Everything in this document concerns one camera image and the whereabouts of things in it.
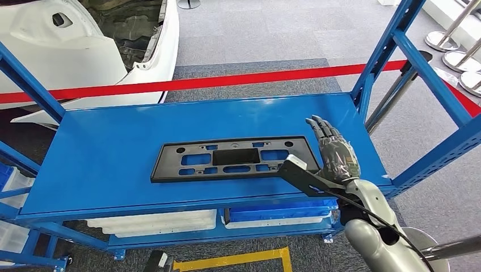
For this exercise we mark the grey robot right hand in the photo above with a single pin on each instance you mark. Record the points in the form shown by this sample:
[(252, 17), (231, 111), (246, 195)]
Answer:
[(338, 157)]

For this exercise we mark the black plastic panel part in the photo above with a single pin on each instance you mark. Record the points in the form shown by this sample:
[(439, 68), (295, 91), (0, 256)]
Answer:
[(165, 165)]

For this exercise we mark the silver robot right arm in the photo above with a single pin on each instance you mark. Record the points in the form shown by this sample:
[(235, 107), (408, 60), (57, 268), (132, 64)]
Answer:
[(372, 244)]

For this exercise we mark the black curved plastic part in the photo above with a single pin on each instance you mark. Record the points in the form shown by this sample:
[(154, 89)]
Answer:
[(227, 216)]

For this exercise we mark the blue metal shelf rack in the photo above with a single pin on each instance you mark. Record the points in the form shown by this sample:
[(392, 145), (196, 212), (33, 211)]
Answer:
[(37, 259), (112, 150)]

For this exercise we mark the blue plastic bin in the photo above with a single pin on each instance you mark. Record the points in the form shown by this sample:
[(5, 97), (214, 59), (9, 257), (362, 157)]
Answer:
[(4, 176), (278, 214)]

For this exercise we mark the red barrier belt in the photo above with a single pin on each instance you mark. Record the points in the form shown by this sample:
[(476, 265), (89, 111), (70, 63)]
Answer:
[(225, 79), (469, 105)]

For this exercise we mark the yellow floor tape square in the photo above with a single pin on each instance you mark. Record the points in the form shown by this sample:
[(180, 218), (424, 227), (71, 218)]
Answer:
[(233, 259)]

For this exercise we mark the white car body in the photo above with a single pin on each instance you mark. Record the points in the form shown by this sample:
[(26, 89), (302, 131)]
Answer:
[(56, 56)]

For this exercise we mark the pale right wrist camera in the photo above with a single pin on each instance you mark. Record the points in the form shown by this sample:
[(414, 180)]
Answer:
[(296, 161)]

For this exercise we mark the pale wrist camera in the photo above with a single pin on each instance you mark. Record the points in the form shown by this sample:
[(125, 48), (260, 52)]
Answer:
[(296, 161), (167, 259)]

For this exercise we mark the chrome stanchion post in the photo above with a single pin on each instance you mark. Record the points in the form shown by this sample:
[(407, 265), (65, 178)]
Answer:
[(458, 247), (460, 63), (188, 3), (441, 42), (471, 84), (390, 97)]

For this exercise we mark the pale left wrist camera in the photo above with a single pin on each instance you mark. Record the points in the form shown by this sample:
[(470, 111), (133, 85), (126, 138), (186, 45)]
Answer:
[(167, 259)]

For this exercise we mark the black left camera bracket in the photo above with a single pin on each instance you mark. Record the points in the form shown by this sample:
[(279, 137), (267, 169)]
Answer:
[(154, 262)]

